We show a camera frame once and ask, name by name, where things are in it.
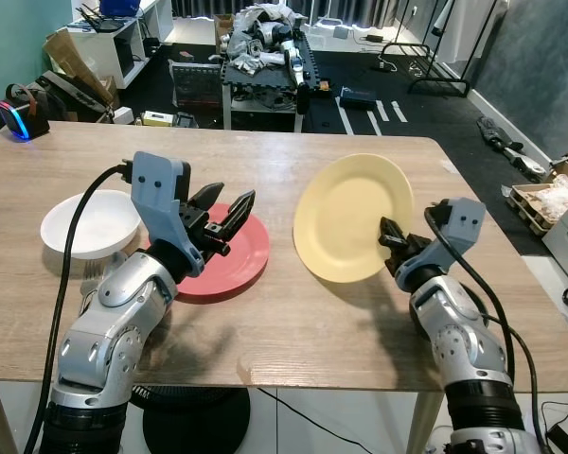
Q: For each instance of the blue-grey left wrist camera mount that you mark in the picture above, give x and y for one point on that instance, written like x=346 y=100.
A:
x=156 y=184

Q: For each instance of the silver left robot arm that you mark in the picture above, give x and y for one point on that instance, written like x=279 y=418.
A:
x=114 y=322

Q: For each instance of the white open shelf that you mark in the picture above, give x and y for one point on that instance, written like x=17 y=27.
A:
x=123 y=38

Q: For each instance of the black metal rack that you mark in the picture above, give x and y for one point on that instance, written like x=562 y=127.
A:
x=426 y=71

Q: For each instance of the black and silver tool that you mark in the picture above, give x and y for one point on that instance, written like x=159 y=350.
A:
x=511 y=147

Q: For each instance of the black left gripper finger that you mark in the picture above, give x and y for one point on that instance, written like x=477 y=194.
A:
x=235 y=219
x=206 y=200

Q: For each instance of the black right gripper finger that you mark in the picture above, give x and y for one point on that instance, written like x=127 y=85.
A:
x=392 y=235

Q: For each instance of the black headset with blue light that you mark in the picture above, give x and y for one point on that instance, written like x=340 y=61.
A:
x=24 y=113

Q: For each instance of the small yellow box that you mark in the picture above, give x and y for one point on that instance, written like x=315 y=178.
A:
x=157 y=118

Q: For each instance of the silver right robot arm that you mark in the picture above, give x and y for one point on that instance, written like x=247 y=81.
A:
x=454 y=331

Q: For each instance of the blue box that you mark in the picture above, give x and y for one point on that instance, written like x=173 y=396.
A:
x=355 y=96

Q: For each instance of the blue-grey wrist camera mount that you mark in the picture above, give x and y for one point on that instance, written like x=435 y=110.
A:
x=156 y=184
x=459 y=227

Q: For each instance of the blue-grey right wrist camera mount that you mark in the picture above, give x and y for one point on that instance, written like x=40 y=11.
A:
x=459 y=227

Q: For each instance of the yellow plate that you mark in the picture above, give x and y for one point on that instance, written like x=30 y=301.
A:
x=346 y=213

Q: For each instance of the red plate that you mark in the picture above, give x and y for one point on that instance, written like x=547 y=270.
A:
x=248 y=263

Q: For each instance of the brown cardboard box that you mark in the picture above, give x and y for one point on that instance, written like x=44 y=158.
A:
x=76 y=61

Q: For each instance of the wooden crate with bag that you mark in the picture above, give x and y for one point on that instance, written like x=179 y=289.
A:
x=547 y=203

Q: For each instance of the cluttered metal cart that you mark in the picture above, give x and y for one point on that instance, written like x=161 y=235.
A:
x=265 y=90

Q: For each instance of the black round stand base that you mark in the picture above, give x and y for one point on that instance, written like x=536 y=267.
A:
x=194 y=421

